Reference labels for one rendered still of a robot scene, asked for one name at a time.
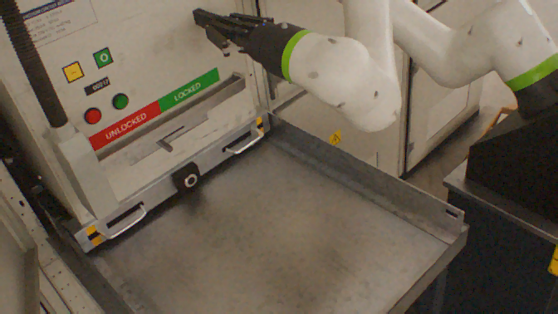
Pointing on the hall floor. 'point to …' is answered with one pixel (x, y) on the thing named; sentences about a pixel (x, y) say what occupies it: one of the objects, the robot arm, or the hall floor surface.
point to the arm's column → (497, 266)
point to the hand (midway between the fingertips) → (207, 20)
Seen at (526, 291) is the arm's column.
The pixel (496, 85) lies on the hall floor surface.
